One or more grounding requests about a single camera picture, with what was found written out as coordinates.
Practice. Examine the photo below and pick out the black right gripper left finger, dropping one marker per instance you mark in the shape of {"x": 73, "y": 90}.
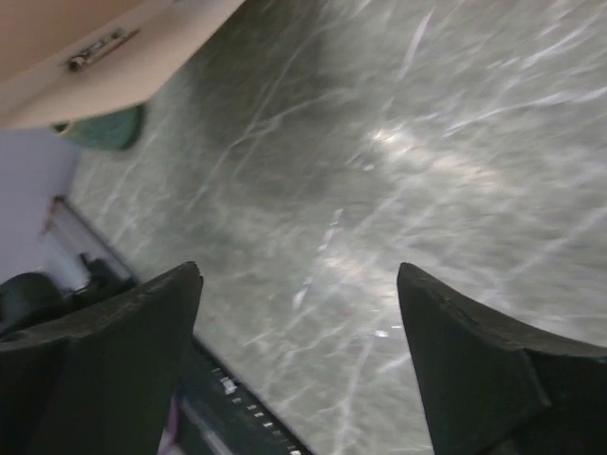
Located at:
{"x": 43, "y": 374}

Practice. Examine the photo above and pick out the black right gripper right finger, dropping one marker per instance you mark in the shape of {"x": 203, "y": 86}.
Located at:
{"x": 491, "y": 384}

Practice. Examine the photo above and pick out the tan paper folder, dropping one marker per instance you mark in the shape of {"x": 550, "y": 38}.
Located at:
{"x": 68, "y": 60}

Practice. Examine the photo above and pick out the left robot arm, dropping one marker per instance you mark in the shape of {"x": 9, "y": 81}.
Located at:
{"x": 27, "y": 299}

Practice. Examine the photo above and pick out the dark green round object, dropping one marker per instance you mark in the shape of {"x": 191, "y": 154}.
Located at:
{"x": 116, "y": 131}

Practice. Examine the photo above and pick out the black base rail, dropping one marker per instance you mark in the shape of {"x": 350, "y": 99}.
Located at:
{"x": 227, "y": 393}

